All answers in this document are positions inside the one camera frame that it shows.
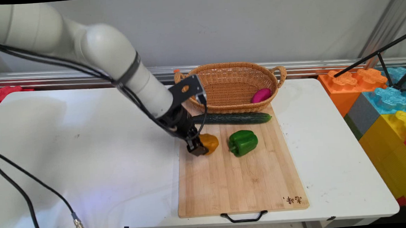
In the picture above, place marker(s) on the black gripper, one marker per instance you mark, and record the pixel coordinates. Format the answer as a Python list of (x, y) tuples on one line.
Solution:
[(179, 122)]

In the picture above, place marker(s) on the yellow bell pepper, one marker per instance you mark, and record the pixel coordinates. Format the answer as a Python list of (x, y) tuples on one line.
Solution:
[(211, 142)]

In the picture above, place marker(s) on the green bell pepper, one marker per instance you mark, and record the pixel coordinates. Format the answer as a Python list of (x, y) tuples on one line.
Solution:
[(243, 143)]

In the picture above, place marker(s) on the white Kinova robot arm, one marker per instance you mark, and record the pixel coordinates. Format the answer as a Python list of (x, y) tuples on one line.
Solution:
[(78, 40)]

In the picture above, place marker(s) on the dark green cucumber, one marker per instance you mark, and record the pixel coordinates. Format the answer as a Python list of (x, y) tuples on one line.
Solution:
[(235, 118)]

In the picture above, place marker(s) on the bamboo cutting board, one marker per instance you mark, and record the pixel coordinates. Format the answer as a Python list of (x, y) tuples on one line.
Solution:
[(228, 183)]

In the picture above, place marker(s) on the woven wicker basket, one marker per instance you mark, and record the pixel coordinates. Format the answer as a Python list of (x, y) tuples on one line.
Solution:
[(229, 84)]

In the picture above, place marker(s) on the magenta toy eggplant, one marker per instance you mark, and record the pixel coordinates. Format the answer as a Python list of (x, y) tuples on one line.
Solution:
[(261, 95)]

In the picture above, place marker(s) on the large orange toy block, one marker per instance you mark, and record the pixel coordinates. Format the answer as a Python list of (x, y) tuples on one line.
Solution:
[(342, 88)]

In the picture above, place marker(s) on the large grey toy block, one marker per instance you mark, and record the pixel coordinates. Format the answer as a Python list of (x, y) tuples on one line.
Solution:
[(361, 116)]

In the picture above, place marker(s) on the black tripod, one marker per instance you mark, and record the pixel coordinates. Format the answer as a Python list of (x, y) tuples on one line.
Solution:
[(372, 55)]

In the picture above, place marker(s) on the large yellow toy block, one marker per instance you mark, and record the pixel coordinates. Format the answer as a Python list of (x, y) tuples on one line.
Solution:
[(392, 158)]

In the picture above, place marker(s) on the large blue toy block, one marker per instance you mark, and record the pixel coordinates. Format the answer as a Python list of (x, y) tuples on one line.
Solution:
[(392, 97)]

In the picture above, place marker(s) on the red toy block pile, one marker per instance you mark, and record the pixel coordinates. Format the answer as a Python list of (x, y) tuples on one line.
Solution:
[(2, 94)]

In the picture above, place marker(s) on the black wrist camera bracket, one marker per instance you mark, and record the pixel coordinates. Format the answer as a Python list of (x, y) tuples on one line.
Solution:
[(187, 90)]

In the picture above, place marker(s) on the aluminium rail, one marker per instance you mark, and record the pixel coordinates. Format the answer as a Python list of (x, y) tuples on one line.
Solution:
[(45, 79)]

